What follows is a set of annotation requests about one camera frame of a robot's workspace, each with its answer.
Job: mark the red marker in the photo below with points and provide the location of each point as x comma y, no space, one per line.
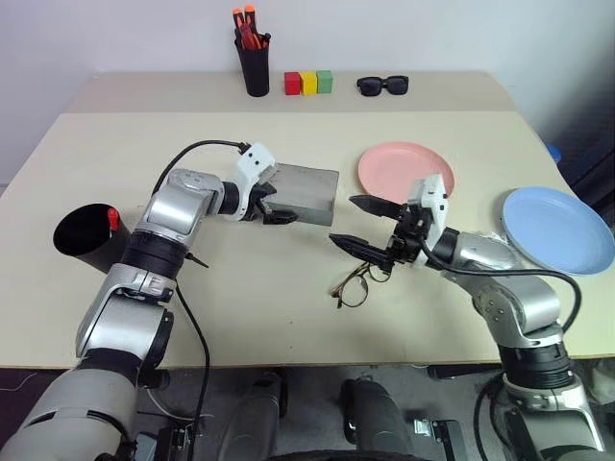
248,41

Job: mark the yellow wooden block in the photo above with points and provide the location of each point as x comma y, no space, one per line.
309,84

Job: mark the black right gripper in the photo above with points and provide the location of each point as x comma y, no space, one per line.
409,233

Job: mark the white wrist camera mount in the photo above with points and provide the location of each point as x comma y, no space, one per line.
435,201
254,161

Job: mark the orange-capped black marker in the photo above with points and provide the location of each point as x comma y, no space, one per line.
237,16
249,13

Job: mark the tall black pen cup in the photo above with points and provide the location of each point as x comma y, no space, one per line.
253,72

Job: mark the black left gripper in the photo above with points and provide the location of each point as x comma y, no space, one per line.
258,201

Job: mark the small blue object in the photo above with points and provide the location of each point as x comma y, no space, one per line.
555,153

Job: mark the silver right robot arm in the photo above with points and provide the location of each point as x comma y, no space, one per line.
528,298

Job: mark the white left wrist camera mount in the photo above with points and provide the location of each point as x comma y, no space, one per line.
254,161

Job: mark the black rounded shape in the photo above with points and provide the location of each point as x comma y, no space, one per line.
375,418

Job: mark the red wooden block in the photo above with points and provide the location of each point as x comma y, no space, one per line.
292,84

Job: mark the metal floor bracket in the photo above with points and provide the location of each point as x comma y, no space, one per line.
435,428

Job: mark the thin-framed clear eyeglasses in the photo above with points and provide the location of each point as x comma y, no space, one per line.
353,294

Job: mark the pink plate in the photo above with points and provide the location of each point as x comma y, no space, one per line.
399,168

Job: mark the green wooden block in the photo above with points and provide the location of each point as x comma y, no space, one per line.
325,81

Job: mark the dark grey rounded shape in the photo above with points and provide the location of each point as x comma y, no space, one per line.
257,418

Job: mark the wide black cup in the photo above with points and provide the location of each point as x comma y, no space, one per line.
81,235

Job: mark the black object beside table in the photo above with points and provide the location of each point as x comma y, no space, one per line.
591,168

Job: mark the red-capped marker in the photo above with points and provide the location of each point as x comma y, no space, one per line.
113,218

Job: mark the blue plate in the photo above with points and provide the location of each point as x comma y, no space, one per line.
557,230

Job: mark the black sunglasses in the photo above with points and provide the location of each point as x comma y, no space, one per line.
382,86

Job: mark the grey glasses case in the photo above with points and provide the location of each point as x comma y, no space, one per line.
307,192

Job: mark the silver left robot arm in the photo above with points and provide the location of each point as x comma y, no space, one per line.
178,201

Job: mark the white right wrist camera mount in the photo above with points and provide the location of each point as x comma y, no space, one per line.
435,201

